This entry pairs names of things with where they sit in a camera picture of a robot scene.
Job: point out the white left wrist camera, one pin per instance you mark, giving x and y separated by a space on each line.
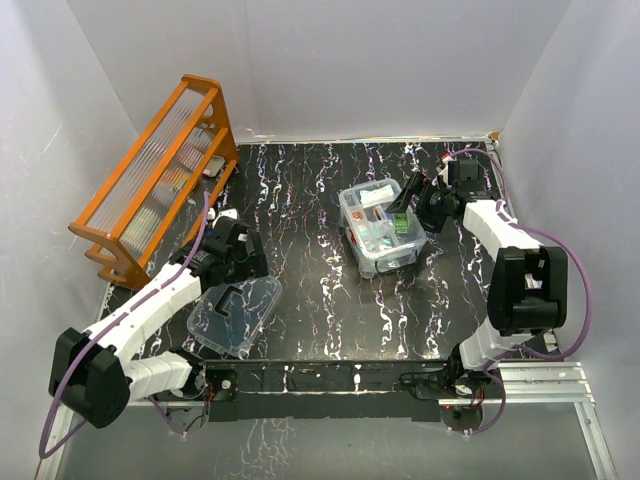
213 215

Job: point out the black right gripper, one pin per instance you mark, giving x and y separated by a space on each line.
415 184

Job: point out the clear medicine kit box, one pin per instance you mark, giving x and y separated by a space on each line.
385 250

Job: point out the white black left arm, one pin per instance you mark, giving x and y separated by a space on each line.
130 335

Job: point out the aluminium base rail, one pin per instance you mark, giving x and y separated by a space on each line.
518 382

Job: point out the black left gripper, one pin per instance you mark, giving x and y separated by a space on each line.
253 265

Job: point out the white bandage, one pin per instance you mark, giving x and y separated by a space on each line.
376 196

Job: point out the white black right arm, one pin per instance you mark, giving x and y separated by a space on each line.
528 291

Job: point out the orange wooden rack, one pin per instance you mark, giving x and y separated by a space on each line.
189 138

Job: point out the clear kit lid black handle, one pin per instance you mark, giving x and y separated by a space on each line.
228 318

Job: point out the green medicine carton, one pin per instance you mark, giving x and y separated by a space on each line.
401 223

